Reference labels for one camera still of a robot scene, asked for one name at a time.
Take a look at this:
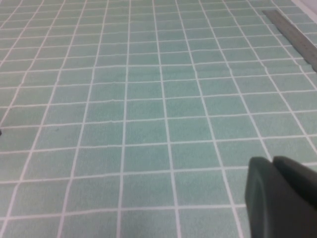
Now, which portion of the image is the grey metal ruler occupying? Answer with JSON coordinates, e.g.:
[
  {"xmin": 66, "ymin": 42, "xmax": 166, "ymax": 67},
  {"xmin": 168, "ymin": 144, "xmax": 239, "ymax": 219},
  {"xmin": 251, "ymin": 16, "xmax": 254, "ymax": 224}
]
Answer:
[{"xmin": 262, "ymin": 9, "xmax": 317, "ymax": 73}]

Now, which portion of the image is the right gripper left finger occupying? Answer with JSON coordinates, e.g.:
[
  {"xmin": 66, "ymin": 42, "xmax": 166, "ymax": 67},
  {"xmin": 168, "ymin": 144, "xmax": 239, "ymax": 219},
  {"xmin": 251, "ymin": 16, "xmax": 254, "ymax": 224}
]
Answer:
[{"xmin": 244, "ymin": 156, "xmax": 317, "ymax": 238}]

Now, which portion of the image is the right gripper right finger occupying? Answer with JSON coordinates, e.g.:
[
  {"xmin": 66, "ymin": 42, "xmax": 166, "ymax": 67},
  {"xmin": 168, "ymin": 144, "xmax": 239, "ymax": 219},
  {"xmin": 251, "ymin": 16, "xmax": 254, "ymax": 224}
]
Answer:
[{"xmin": 272, "ymin": 155, "xmax": 317, "ymax": 199}]

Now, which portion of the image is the green white checked tablecloth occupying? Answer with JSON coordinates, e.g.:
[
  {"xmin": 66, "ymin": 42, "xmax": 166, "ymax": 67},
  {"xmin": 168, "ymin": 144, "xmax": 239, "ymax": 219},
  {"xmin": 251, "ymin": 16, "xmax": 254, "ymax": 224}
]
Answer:
[{"xmin": 0, "ymin": 0, "xmax": 317, "ymax": 238}]

